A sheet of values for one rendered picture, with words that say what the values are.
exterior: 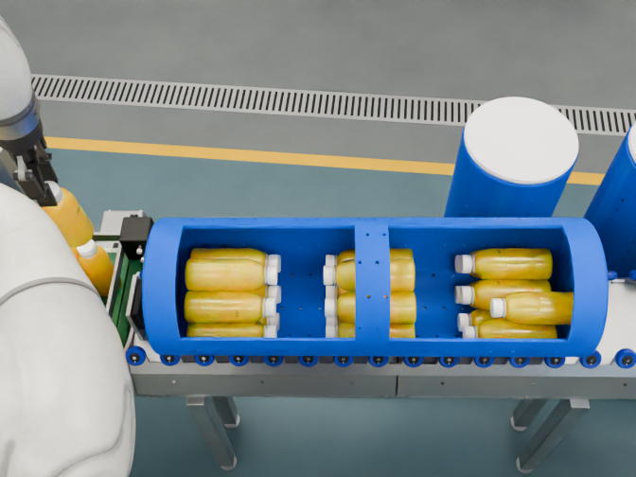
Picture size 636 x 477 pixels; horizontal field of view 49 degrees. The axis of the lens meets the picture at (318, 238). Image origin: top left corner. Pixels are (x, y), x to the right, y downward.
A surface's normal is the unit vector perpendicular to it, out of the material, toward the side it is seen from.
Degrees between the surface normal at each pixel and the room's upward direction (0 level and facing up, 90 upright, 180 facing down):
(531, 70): 0
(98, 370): 47
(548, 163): 0
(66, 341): 25
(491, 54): 0
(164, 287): 30
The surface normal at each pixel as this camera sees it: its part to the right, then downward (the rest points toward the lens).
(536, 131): -0.03, -0.54
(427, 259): -0.03, 0.37
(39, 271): 0.07, -0.86
